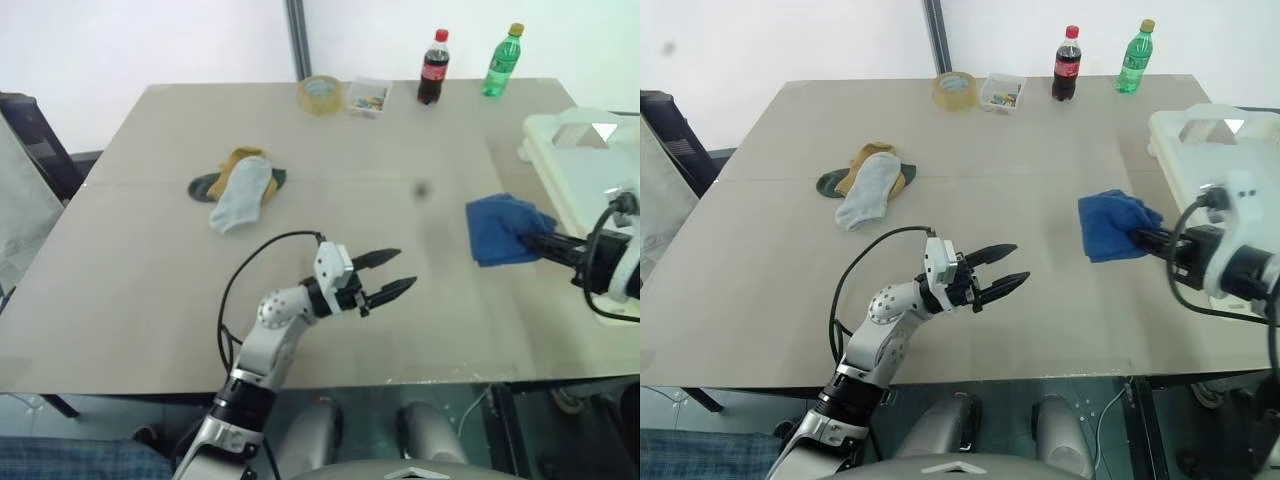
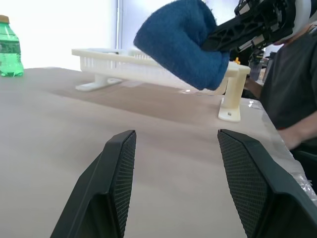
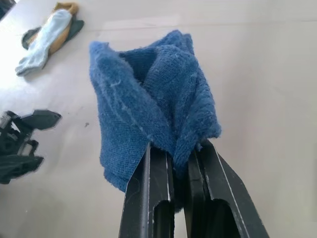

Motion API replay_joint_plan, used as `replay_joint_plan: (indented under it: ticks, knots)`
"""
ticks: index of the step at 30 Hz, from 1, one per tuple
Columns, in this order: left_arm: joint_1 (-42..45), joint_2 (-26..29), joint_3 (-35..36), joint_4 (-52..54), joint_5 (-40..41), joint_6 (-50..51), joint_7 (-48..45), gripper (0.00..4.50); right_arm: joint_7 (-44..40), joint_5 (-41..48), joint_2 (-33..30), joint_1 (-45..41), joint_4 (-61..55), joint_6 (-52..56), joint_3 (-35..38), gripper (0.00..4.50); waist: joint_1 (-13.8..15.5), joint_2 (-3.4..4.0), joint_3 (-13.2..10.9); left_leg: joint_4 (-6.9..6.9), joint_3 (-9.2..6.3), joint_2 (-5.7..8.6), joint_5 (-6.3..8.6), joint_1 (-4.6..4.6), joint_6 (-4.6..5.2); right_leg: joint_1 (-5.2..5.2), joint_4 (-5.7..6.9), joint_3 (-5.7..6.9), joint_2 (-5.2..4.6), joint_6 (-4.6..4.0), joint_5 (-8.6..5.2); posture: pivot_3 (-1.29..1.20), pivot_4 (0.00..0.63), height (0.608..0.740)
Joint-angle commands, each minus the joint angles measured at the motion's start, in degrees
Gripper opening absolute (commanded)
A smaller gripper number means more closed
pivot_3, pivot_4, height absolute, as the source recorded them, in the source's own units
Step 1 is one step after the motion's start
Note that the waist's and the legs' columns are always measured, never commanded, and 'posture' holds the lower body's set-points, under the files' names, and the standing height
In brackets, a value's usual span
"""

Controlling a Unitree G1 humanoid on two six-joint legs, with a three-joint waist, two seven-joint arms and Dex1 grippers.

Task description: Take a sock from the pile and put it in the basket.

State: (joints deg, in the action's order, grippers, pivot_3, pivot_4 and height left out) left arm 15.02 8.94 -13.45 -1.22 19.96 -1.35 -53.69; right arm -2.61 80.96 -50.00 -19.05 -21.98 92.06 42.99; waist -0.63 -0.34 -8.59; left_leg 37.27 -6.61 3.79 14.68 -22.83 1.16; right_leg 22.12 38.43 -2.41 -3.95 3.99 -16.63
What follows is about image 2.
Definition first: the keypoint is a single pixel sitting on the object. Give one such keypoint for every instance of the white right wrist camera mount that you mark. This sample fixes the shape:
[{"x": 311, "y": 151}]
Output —
[{"x": 303, "y": 15}]

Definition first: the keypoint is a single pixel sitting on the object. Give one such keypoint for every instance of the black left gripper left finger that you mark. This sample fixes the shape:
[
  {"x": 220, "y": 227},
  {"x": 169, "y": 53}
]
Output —
[{"x": 106, "y": 188}]

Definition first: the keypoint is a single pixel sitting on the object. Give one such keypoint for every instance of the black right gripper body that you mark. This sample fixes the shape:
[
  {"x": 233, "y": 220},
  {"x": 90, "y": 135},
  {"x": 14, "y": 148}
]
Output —
[{"x": 277, "y": 17}]

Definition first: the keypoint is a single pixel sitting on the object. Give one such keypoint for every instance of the person's bare hand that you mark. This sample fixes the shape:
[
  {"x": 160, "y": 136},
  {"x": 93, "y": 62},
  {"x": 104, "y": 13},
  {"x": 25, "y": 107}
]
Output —
[{"x": 292, "y": 138}]

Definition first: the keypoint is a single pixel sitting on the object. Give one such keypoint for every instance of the clear plastic film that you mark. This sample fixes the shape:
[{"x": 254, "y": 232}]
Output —
[{"x": 299, "y": 171}]

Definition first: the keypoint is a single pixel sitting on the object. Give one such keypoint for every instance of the white plastic rack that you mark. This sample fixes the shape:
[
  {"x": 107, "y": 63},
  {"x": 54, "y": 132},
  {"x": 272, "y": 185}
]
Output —
[{"x": 111, "y": 63}]

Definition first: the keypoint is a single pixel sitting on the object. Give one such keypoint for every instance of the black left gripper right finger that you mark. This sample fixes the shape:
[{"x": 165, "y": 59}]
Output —
[{"x": 257, "y": 188}]

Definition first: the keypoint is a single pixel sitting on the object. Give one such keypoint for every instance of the green plastic bottle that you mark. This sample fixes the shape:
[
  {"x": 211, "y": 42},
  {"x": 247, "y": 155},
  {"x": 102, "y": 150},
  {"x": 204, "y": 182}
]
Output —
[{"x": 10, "y": 49}]

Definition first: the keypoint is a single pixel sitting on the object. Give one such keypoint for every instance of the person in dark grey shirt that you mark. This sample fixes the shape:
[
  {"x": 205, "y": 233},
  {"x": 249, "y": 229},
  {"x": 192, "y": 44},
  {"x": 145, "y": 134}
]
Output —
[{"x": 292, "y": 86}]

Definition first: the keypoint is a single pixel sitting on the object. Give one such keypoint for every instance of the blue cloth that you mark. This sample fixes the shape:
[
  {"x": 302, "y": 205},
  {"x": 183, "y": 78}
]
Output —
[{"x": 178, "y": 42}]

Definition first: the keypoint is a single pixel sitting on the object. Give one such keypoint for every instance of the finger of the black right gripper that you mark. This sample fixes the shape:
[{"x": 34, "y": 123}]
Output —
[{"x": 232, "y": 32}]

